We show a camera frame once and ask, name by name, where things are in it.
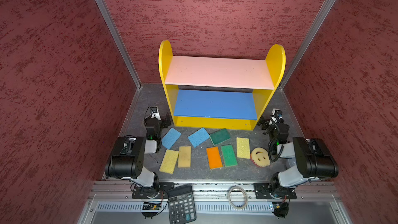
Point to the blue sponge far left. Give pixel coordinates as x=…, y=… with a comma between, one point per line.
x=170, y=138

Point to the yellow sponge right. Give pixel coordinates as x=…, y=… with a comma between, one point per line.
x=243, y=148

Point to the small circuit board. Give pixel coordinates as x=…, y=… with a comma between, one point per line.
x=151, y=207
x=280, y=206

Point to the yellow sponge left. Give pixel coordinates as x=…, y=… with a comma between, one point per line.
x=169, y=161

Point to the right small circuit board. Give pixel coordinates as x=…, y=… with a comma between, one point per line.
x=280, y=206

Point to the tan yellow sponge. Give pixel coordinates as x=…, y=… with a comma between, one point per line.
x=184, y=158

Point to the yellow pink blue shelf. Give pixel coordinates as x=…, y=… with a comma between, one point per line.
x=219, y=93

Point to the left small circuit board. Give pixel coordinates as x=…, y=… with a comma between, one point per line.
x=151, y=207

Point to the dark green scouring sponge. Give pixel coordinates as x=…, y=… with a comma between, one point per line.
x=219, y=137

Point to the yellow smiley face sponge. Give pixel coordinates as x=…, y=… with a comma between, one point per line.
x=260, y=157

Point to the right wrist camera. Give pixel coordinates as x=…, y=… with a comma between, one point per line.
x=277, y=113

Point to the black desk calculator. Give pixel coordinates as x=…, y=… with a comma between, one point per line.
x=181, y=205

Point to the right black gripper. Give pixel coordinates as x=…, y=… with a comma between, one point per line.
x=265, y=122

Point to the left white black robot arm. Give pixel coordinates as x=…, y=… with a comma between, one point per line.
x=126, y=161

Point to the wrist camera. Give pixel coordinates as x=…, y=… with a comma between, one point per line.
x=277, y=113
x=154, y=113

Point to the bright green sponge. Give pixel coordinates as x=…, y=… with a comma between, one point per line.
x=229, y=156

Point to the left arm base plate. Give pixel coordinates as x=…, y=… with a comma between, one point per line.
x=164, y=189

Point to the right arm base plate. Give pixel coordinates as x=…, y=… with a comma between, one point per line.
x=271, y=192

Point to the blue sponge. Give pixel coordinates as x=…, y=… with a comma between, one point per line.
x=198, y=137
x=170, y=138

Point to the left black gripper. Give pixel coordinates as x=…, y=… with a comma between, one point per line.
x=165, y=123

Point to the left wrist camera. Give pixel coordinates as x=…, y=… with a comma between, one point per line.
x=154, y=113

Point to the blue sponge centre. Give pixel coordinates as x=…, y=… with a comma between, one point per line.
x=198, y=137

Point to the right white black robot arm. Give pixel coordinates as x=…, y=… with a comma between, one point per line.
x=311, y=158

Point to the orange sponge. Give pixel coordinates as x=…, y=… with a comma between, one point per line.
x=214, y=158

